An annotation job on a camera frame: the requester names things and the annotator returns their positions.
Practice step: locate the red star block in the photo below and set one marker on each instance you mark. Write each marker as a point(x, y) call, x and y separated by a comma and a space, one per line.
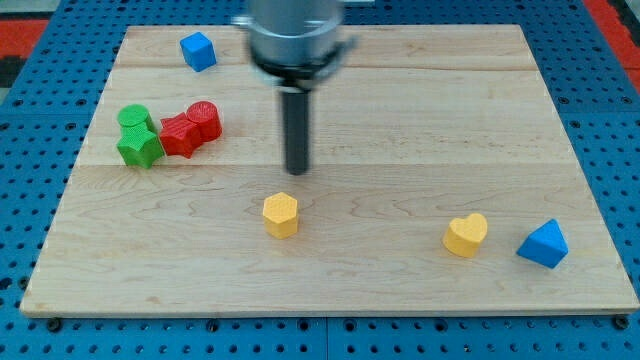
point(180, 136)

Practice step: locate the yellow hexagon block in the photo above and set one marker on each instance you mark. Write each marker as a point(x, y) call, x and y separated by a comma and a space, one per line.
point(280, 215)

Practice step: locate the red cylinder block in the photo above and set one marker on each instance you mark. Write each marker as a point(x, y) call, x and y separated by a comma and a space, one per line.
point(204, 114)

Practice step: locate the blue cube block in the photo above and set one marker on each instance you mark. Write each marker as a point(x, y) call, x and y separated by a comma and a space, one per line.
point(198, 51)

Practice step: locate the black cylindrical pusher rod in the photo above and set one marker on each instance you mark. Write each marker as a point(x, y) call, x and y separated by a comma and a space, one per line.
point(295, 117)

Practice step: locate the green cylinder block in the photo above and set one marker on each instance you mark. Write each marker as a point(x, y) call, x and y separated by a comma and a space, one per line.
point(133, 115)

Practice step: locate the yellow heart block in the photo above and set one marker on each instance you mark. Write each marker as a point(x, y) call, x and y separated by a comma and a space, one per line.
point(464, 236)

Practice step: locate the blue triangle block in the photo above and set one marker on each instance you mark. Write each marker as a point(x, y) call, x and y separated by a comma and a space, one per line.
point(546, 245)

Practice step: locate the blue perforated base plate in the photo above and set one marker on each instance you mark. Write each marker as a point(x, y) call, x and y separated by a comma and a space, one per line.
point(49, 107)

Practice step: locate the wooden board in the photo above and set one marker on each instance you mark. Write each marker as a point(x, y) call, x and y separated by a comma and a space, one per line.
point(422, 124)

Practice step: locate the green star block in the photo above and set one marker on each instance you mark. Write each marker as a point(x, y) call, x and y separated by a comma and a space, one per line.
point(139, 146)

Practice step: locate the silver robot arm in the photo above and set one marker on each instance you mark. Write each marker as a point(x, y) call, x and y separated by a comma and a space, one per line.
point(295, 45)

